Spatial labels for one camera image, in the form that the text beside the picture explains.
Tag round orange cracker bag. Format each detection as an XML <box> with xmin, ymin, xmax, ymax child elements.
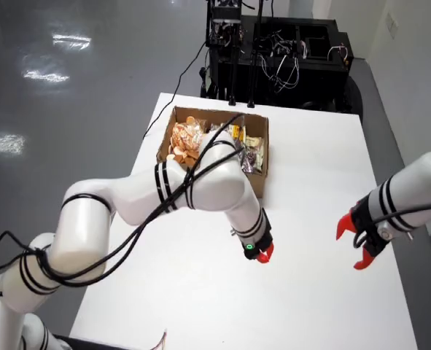
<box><xmin>169</xmin><ymin>115</ymin><xmax>209</xmax><ymax>151</ymax></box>

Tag yellow snack packet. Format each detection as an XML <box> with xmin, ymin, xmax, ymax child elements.
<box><xmin>229</xmin><ymin>124</ymin><xmax>247</xmax><ymax>141</ymax></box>

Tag brown cardboard box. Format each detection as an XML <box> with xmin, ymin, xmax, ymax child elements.
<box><xmin>155</xmin><ymin>105</ymin><xmax>271</xmax><ymax>200</ymax></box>

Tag black equipment cart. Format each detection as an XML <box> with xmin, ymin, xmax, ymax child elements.
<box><xmin>200</xmin><ymin>14</ymin><xmax>364</xmax><ymax>114</ymax></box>

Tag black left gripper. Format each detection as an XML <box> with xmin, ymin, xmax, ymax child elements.
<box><xmin>241</xmin><ymin>218</ymin><xmax>276</xmax><ymax>265</ymax></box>

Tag short black stand pole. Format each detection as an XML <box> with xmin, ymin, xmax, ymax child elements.
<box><xmin>228</xmin><ymin>21</ymin><xmax>238</xmax><ymax>107</ymax></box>

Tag purple snack packet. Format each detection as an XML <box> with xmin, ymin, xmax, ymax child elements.
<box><xmin>238</xmin><ymin>148</ymin><xmax>258</xmax><ymax>174</ymax></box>

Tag long black floor cable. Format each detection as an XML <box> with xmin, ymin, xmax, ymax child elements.
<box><xmin>141</xmin><ymin>39</ymin><xmax>209</xmax><ymax>139</ymax></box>

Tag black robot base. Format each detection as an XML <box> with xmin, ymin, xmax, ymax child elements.
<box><xmin>50</xmin><ymin>334</ymin><xmax>158</xmax><ymax>350</ymax></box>

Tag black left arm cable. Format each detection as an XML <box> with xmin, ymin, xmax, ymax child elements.
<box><xmin>0</xmin><ymin>112</ymin><xmax>247</xmax><ymax>287</ymax></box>

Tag brown sandwich biscuit packet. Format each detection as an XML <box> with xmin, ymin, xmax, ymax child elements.
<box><xmin>166</xmin><ymin>145</ymin><xmax>201</xmax><ymax>171</ymax></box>

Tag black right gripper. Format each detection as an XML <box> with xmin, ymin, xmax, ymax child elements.
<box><xmin>335</xmin><ymin>199</ymin><xmax>393</xmax><ymax>271</ymax></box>

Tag cream snack packet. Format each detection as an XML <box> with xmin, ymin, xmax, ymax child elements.
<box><xmin>244</xmin><ymin>135</ymin><xmax>265</xmax><ymax>172</ymax></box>

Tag black camera rig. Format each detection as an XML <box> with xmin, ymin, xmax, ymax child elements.
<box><xmin>206</xmin><ymin>0</ymin><xmax>244</xmax><ymax>47</ymax></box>

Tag tall black stand pole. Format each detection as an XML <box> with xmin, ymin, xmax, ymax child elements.
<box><xmin>247</xmin><ymin>0</ymin><xmax>265</xmax><ymax>109</ymax></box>

